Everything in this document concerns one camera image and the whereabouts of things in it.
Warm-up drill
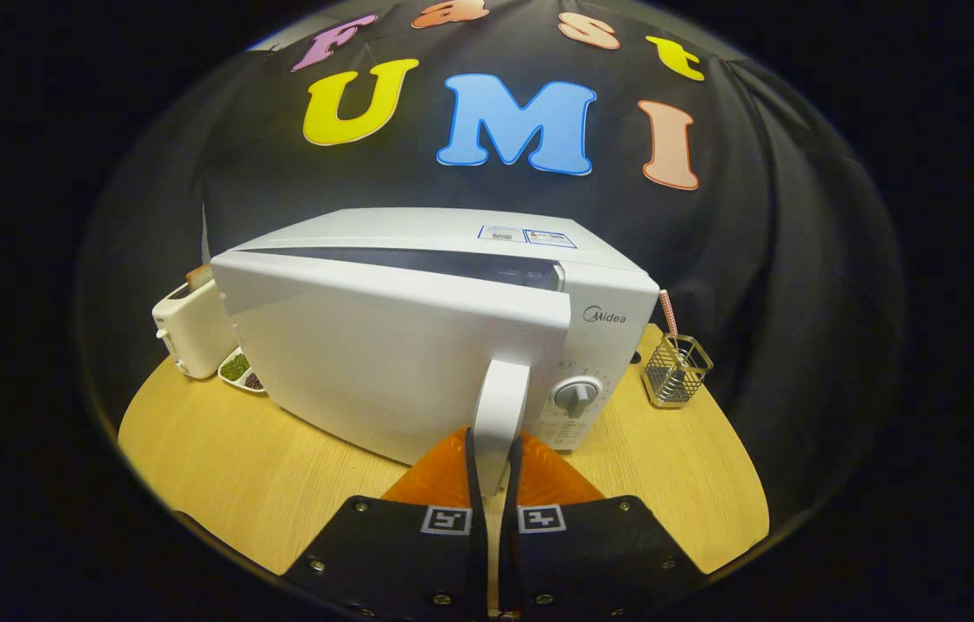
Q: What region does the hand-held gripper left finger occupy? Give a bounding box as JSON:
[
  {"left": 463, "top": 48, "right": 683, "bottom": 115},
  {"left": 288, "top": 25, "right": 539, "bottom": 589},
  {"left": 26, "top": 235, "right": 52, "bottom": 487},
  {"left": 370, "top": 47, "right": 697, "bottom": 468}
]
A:
[{"left": 279, "top": 425, "right": 489, "bottom": 622}]

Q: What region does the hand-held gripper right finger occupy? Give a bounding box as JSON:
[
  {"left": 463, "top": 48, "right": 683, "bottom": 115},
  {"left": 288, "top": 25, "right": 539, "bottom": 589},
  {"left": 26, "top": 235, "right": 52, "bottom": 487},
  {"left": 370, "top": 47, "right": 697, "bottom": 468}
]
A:
[{"left": 500, "top": 432, "right": 708, "bottom": 622}]

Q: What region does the white microwave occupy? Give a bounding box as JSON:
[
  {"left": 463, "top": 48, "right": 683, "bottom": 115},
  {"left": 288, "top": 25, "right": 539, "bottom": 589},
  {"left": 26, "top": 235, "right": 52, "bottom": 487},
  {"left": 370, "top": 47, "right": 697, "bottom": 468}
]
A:
[{"left": 208, "top": 207, "right": 660, "bottom": 498}]

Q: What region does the pink striped straw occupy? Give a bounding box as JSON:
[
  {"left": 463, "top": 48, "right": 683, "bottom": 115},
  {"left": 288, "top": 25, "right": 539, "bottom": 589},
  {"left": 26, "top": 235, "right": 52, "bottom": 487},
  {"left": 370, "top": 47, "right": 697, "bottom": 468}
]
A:
[{"left": 658, "top": 289, "right": 683, "bottom": 346}]

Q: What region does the white divided bean dish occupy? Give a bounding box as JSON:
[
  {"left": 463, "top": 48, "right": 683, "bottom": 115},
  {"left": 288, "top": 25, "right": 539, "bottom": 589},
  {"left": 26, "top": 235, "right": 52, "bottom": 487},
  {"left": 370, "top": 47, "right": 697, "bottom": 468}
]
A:
[{"left": 217, "top": 346, "right": 267, "bottom": 395}]

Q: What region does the cream toaster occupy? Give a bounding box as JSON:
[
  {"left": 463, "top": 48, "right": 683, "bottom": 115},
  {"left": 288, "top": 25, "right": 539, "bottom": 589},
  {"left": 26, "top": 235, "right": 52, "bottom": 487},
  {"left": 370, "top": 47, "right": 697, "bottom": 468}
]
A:
[{"left": 151, "top": 276, "right": 239, "bottom": 379}]

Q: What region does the wire mesh holder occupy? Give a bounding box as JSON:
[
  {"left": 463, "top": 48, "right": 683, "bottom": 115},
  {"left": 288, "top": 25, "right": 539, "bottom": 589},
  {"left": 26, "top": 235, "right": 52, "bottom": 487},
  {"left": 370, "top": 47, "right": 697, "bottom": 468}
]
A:
[{"left": 642, "top": 334, "right": 714, "bottom": 409}]

